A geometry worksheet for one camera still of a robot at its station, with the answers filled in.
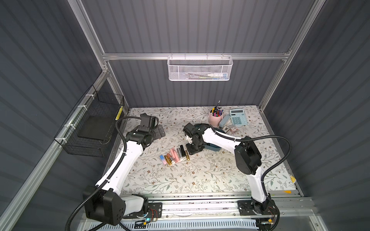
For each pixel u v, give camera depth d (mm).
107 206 380
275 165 539
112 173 425
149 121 598
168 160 911
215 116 1016
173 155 929
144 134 553
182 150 945
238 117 1119
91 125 747
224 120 1075
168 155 936
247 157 530
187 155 920
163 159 908
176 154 936
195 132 692
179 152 937
